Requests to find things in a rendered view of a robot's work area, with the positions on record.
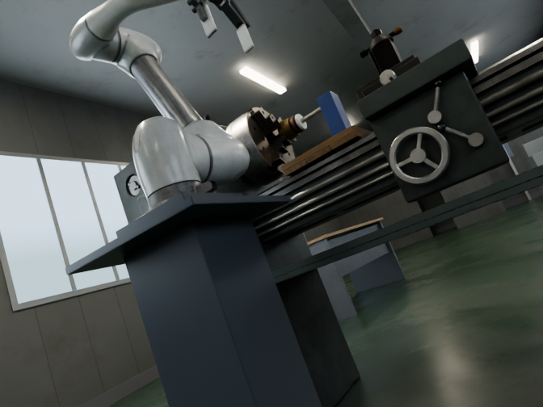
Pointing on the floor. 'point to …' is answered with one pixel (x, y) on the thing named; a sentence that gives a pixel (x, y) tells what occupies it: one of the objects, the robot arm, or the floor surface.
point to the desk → (355, 266)
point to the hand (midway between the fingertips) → (230, 39)
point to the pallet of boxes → (533, 153)
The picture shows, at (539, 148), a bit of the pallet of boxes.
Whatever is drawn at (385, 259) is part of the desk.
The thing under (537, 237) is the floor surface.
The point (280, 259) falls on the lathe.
